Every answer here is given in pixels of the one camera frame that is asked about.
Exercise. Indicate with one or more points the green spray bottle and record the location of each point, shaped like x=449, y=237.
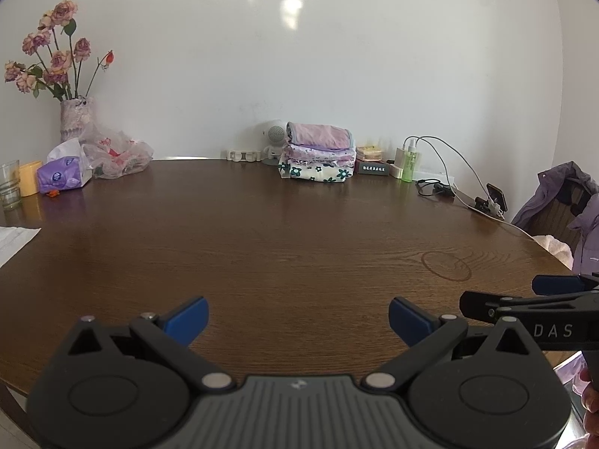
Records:
x=410, y=163

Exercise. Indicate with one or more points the person's right hand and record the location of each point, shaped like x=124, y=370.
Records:
x=592, y=404

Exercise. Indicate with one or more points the small white fan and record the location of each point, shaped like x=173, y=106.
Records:
x=274, y=136

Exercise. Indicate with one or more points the white paper sheet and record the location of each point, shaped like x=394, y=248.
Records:
x=14, y=241

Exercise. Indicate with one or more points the yellow cup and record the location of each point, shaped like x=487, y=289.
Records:
x=30, y=177

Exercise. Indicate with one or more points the purple tissue pack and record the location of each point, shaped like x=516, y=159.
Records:
x=63, y=175

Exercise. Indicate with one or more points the pink and blue tank top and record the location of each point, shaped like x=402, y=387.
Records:
x=318, y=134

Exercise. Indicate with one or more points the pink towel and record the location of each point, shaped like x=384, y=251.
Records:
x=554, y=248

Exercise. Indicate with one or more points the dried pink roses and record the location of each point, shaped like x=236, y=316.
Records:
x=56, y=63

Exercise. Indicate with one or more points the white charger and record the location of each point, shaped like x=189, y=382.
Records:
x=398, y=161

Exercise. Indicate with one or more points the black and white phone clip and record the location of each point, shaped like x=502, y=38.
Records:
x=486, y=206

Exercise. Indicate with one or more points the clear glass cup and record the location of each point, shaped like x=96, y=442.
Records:
x=9, y=187

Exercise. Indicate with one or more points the purple jacket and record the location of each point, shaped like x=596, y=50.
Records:
x=587, y=234

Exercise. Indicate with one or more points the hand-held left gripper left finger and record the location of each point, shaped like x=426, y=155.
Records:
x=189, y=318

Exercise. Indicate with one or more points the yellow sticky note pad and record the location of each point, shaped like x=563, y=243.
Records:
x=368, y=153

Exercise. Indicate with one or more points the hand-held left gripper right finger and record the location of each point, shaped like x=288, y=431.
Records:
x=407, y=318

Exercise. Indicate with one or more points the folded purple floral cloth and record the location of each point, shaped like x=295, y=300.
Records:
x=318, y=153

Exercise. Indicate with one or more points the black smartphone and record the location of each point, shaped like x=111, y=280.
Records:
x=497, y=196

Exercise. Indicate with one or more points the black box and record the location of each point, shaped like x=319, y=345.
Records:
x=373, y=168

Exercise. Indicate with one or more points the wooden chair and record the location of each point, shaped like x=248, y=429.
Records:
x=554, y=215

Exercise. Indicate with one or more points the lace patterned vase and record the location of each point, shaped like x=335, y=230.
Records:
x=77, y=119

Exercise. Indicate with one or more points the clear plastic bag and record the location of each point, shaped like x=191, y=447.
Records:
x=119, y=154

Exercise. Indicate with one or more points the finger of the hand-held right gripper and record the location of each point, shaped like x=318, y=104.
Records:
x=557, y=284
x=482, y=304

